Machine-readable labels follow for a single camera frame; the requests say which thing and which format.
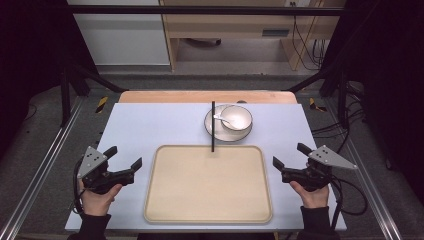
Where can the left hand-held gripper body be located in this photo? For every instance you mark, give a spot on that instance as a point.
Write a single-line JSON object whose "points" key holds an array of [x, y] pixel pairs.
{"points": [[96, 178]]}

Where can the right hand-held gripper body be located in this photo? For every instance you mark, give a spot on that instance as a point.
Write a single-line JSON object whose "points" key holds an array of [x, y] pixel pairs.
{"points": [[313, 176]]}

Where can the person's right hand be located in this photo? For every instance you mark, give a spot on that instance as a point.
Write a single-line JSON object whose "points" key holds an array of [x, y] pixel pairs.
{"points": [[313, 199]]}

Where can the person's left hand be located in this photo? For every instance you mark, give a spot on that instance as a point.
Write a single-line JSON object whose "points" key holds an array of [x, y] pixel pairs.
{"points": [[96, 203]]}

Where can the yellow black tape marker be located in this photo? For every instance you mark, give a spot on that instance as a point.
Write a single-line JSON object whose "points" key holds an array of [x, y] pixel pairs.
{"points": [[101, 104], [315, 105]]}

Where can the white plate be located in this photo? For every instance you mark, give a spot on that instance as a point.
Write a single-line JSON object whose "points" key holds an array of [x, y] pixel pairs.
{"points": [[230, 135]]}

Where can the white bowl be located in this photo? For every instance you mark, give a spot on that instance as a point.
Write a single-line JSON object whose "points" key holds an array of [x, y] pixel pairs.
{"points": [[241, 116]]}

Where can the white spoon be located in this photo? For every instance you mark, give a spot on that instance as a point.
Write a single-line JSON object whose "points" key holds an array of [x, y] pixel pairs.
{"points": [[225, 119]]}

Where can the beige tray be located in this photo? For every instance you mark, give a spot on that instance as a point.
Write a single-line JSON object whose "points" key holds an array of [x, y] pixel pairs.
{"points": [[206, 190]]}

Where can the black chopstick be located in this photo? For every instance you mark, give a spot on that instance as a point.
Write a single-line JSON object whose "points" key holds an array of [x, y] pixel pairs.
{"points": [[213, 126]]}

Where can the black metal stand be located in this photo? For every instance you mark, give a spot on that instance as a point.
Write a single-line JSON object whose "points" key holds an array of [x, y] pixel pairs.
{"points": [[333, 78], [78, 78]]}

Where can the wooden table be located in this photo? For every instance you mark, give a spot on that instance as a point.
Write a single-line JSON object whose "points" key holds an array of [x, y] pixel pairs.
{"points": [[200, 96]]}

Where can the white cabinet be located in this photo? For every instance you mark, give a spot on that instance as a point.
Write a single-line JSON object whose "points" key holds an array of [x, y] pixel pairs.
{"points": [[123, 36]]}

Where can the black curtain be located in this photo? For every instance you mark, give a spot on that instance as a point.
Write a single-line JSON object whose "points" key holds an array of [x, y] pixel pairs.
{"points": [[386, 66], [30, 50]]}

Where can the dark object under desk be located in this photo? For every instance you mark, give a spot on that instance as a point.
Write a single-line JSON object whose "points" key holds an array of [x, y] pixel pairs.
{"points": [[205, 42]]}

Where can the wooden desk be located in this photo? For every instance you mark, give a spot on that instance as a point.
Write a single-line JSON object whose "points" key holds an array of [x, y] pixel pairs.
{"points": [[233, 23]]}

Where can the aluminium rail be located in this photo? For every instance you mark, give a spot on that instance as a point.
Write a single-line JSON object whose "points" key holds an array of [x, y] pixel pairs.
{"points": [[370, 186], [40, 170]]}

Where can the black frame crossbar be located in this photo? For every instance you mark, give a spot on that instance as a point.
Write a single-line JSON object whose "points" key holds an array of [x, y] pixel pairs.
{"points": [[200, 10]]}

